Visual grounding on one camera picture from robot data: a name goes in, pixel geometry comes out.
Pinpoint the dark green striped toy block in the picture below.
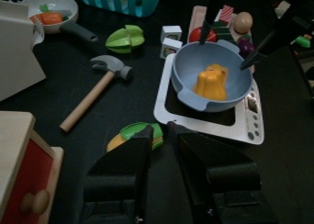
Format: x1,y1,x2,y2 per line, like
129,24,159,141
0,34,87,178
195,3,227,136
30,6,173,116
211,5,236,42

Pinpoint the small green toy piece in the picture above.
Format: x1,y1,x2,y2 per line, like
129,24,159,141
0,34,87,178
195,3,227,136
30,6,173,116
292,34,312,50

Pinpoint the white toy induction stove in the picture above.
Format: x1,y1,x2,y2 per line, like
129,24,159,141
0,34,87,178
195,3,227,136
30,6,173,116
152,52,266,146

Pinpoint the yellow toy corn green husk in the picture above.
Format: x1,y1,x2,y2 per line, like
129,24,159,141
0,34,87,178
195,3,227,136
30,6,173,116
105,121,165,154

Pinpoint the orange toy carrot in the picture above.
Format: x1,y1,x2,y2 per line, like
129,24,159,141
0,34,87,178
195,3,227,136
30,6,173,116
28,3,65,27

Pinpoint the teal slatted toy basket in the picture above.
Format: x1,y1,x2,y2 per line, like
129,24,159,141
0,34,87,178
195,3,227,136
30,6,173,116
75,0,164,18

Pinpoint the red toy tomato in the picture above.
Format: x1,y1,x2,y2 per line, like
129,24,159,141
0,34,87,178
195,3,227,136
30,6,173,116
187,26,218,44

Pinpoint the purple toy eggplant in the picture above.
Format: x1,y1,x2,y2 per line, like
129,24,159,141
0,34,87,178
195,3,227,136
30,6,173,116
235,34,258,60

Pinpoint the light wooden cutting board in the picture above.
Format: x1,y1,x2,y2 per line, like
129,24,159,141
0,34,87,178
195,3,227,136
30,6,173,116
187,5,258,74

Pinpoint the green toy lettuce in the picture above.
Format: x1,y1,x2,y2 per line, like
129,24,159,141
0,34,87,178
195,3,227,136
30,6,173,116
104,24,145,54

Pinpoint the wooden box red drawer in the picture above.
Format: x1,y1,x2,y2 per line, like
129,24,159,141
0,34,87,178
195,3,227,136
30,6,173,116
0,110,65,224

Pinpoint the yellow toy squash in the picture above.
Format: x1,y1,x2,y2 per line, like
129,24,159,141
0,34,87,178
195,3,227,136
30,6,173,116
191,63,230,102

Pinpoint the white toy appliance box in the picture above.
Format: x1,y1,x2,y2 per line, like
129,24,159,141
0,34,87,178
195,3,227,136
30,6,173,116
0,0,48,102

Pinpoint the white sushi roll block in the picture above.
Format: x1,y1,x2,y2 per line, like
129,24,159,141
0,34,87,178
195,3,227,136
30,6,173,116
159,25,184,44
159,37,184,60

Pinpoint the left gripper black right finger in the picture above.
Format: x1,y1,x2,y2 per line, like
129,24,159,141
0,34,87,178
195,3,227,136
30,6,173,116
165,120,282,224

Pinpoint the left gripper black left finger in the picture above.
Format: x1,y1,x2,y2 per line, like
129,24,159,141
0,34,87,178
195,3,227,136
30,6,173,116
77,124,155,224

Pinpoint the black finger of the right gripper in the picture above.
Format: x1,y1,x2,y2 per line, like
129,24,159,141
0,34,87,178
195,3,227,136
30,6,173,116
198,6,215,47
238,6,300,72

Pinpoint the white toy pan grey handle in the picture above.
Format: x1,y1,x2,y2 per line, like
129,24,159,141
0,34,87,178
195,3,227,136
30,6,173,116
20,0,99,45

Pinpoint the light blue toy pot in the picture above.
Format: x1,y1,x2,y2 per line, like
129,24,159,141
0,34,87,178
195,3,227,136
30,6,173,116
169,39,255,114

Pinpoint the beige toy egg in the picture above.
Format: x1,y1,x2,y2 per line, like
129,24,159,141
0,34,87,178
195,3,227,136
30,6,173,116
231,11,254,35

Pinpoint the wooden toy hammer grey head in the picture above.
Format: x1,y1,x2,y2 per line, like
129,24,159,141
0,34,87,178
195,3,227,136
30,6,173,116
59,54,133,133

